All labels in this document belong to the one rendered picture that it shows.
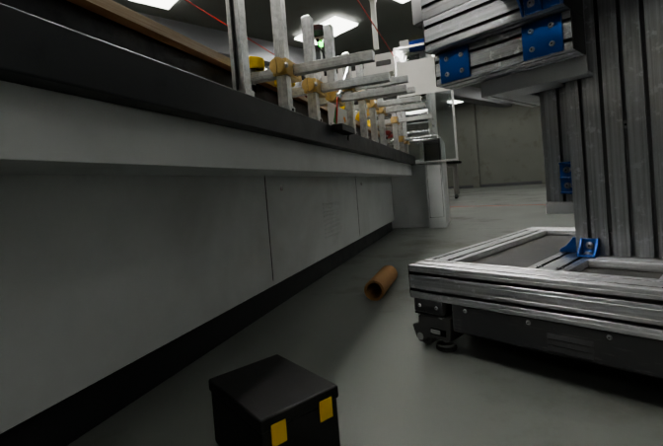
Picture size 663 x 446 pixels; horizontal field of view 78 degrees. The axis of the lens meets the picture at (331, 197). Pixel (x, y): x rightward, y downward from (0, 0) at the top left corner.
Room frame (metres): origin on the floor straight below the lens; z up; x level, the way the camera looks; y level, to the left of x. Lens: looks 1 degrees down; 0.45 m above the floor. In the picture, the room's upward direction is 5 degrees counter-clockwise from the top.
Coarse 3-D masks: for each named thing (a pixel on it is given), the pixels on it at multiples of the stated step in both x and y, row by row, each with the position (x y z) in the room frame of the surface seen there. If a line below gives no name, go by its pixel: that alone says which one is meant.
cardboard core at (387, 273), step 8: (384, 272) 1.73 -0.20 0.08; (392, 272) 1.78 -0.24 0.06; (376, 280) 1.59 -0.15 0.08; (384, 280) 1.64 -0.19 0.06; (392, 280) 1.74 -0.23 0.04; (368, 288) 1.63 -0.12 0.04; (376, 288) 1.71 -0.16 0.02; (384, 288) 1.59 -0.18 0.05; (368, 296) 1.60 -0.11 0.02; (376, 296) 1.62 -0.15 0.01
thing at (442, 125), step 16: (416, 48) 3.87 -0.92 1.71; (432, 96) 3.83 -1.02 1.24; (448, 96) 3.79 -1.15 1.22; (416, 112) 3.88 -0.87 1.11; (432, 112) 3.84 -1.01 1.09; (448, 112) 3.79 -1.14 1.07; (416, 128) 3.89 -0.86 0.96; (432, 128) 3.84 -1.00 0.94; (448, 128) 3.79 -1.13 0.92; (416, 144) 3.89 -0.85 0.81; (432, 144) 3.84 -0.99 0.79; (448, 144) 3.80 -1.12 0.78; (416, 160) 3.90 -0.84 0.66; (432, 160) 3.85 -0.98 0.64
